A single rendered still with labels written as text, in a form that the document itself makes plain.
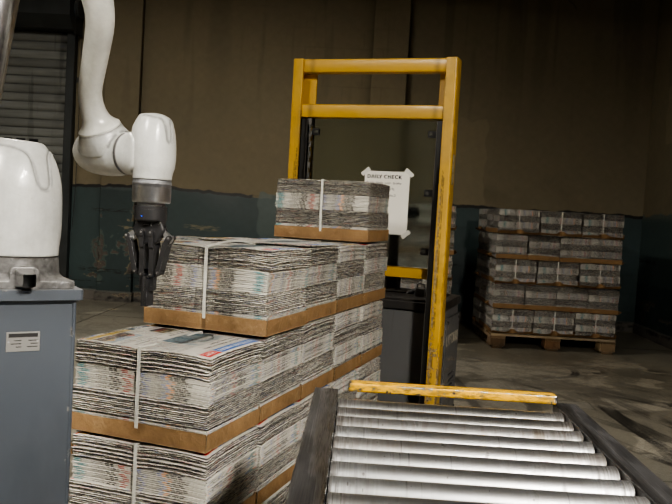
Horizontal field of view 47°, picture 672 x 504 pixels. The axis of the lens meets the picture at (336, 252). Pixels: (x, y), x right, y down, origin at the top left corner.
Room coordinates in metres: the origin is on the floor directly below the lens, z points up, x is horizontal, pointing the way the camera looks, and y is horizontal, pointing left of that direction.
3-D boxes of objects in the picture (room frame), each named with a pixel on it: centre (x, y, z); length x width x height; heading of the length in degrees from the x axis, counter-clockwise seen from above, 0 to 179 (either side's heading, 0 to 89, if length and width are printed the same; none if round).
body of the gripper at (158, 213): (1.81, 0.44, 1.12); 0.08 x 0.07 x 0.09; 71
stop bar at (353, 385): (1.60, -0.26, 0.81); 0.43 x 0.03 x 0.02; 88
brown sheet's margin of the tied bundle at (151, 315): (2.23, 0.40, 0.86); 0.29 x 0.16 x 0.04; 160
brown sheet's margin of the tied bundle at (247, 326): (2.15, 0.19, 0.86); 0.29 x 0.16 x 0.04; 160
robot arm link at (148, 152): (1.82, 0.45, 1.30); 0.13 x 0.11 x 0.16; 59
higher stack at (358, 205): (3.03, 0.02, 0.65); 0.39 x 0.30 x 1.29; 71
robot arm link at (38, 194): (1.47, 0.62, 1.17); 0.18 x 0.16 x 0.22; 59
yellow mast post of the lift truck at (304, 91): (3.54, 0.18, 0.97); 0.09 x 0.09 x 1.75; 71
